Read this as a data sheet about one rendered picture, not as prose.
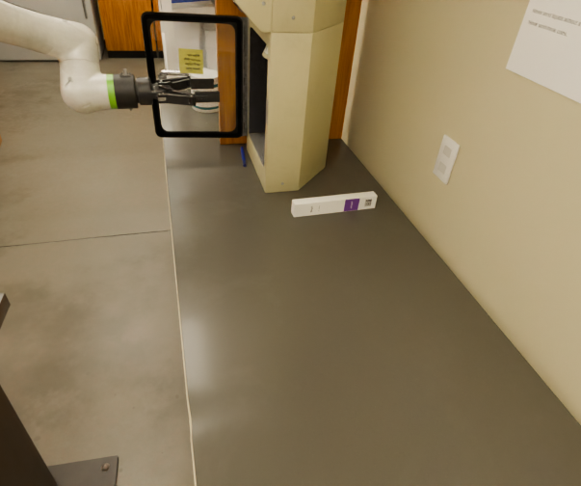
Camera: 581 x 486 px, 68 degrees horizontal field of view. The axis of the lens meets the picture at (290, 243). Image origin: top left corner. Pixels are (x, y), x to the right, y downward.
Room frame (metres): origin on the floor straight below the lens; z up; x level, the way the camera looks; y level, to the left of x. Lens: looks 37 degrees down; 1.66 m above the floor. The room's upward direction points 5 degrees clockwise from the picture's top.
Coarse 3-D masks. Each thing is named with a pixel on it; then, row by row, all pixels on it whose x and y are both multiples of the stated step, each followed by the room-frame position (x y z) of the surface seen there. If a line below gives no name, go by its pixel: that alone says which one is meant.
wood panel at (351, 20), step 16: (224, 0) 1.52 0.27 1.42; (352, 0) 1.65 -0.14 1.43; (352, 16) 1.65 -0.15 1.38; (352, 32) 1.66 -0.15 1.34; (352, 48) 1.66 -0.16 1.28; (352, 64) 1.66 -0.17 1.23; (336, 80) 1.65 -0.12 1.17; (336, 96) 1.65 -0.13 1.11; (336, 112) 1.65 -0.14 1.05; (336, 128) 1.65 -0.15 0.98; (224, 144) 1.51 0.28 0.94
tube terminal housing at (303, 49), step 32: (288, 0) 1.20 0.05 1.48; (320, 0) 1.24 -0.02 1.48; (256, 32) 1.35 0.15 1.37; (288, 32) 1.20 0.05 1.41; (320, 32) 1.26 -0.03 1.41; (288, 64) 1.20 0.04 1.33; (320, 64) 1.28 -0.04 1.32; (288, 96) 1.20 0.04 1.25; (320, 96) 1.30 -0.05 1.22; (288, 128) 1.21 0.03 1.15; (320, 128) 1.33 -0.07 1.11; (256, 160) 1.32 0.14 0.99; (288, 160) 1.21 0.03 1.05; (320, 160) 1.35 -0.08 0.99
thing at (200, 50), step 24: (168, 24) 1.43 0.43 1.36; (192, 24) 1.44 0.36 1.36; (216, 24) 1.46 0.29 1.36; (168, 48) 1.43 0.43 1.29; (192, 48) 1.44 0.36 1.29; (216, 48) 1.46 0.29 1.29; (168, 72) 1.43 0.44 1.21; (192, 72) 1.44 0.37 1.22; (216, 72) 1.46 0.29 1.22; (168, 120) 1.42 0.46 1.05; (192, 120) 1.44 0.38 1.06; (216, 120) 1.46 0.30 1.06
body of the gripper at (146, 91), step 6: (138, 78) 1.21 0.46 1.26; (144, 78) 1.21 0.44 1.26; (138, 84) 1.19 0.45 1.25; (144, 84) 1.19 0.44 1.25; (150, 84) 1.20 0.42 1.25; (156, 84) 1.25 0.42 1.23; (138, 90) 1.18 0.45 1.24; (144, 90) 1.18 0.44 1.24; (150, 90) 1.19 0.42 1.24; (156, 90) 1.20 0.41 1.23; (162, 90) 1.21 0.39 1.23; (144, 96) 1.18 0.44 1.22; (150, 96) 1.18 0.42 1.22; (156, 96) 1.19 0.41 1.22; (144, 102) 1.18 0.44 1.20; (150, 102) 1.19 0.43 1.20
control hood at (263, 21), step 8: (240, 0) 1.16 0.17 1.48; (248, 0) 1.17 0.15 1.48; (256, 0) 1.17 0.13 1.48; (264, 0) 1.18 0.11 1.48; (272, 0) 1.19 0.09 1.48; (240, 8) 1.24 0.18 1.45; (248, 8) 1.17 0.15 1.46; (256, 8) 1.17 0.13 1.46; (264, 8) 1.18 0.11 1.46; (248, 16) 1.18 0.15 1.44; (256, 16) 1.17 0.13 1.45; (264, 16) 1.18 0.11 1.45; (256, 24) 1.17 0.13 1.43; (264, 24) 1.18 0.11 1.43; (264, 32) 1.18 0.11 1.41
